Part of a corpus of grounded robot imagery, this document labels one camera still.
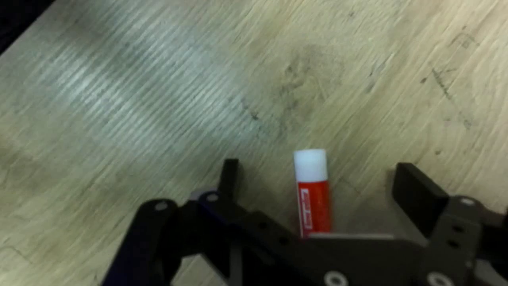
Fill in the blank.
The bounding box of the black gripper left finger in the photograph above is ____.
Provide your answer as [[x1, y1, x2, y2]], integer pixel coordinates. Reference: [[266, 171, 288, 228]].
[[101, 158, 315, 286]]

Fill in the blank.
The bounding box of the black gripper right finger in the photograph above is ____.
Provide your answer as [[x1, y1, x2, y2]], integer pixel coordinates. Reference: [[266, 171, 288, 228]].
[[393, 161, 508, 286]]

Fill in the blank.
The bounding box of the red marker with white cap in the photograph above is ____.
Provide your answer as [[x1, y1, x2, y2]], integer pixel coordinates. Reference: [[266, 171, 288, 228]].
[[293, 148, 336, 240]]

